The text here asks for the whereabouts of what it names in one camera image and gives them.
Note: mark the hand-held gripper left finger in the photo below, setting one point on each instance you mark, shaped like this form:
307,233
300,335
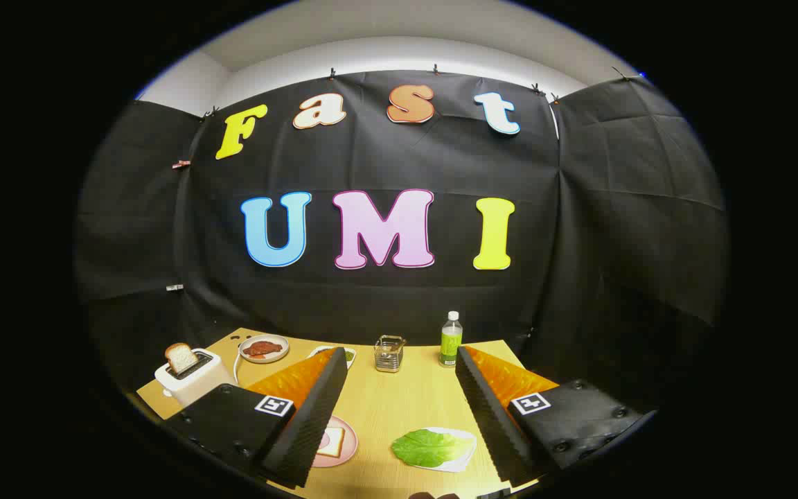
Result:
316,416

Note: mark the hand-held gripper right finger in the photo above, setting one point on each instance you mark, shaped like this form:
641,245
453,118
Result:
489,416

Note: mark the green lettuce leaf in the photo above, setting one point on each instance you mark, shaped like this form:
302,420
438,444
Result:
427,447

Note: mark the toasted bread slice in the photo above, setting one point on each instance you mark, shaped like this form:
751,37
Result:
181,357

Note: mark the pink ham slice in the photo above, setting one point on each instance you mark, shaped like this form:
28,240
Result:
325,441

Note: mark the white bread slice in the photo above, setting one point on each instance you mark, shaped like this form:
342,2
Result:
335,443

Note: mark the pink round plate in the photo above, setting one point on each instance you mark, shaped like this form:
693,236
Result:
335,463

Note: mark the white square plate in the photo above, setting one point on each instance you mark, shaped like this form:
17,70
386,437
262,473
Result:
458,463

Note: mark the white divided dish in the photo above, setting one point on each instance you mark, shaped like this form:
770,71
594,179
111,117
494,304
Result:
319,351

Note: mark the green label plastic bottle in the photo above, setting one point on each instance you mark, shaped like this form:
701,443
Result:
450,343

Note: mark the beige round plate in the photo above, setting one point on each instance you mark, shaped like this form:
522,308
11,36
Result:
281,341

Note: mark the red meat piece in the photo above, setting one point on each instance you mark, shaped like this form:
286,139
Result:
264,348

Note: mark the white toaster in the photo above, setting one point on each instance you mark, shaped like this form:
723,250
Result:
198,384

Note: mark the black backdrop cloth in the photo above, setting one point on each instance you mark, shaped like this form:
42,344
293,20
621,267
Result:
371,159

